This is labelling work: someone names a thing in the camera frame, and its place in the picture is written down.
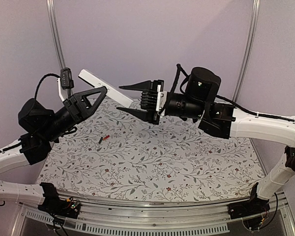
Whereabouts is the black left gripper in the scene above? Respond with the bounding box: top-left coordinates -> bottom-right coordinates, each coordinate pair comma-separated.
40,86 -> 108,142

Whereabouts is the white remote control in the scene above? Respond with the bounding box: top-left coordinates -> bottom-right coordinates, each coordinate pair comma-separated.
78,68 -> 135,106

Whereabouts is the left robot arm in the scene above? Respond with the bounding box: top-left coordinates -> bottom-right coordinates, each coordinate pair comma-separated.
0,87 -> 107,213

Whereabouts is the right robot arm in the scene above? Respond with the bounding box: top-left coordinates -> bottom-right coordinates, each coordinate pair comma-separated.
123,65 -> 295,214

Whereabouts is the floral patterned table mat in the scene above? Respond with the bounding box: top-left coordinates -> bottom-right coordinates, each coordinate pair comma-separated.
37,99 -> 264,202

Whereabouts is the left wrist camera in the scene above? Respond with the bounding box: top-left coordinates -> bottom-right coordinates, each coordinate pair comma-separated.
60,67 -> 74,89

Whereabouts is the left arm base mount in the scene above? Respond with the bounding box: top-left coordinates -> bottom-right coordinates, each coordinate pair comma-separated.
38,182 -> 81,219

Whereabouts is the left aluminium corner post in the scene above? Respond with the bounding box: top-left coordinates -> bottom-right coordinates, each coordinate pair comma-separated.
46,0 -> 66,69

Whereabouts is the aluminium corner post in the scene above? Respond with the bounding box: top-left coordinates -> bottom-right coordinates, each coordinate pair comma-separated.
46,0 -> 66,69
232,0 -> 261,102

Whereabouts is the right aluminium corner post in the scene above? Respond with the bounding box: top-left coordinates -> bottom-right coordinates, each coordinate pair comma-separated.
232,0 -> 261,102

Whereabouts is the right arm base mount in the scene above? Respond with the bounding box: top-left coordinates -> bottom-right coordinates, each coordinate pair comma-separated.
227,183 -> 270,219

